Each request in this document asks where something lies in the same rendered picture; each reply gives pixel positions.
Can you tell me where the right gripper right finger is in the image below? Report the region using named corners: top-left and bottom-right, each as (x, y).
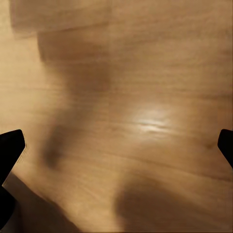
top-left (217, 129), bottom-right (233, 168)

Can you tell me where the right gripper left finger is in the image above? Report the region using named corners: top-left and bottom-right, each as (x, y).
top-left (0, 130), bottom-right (25, 187)

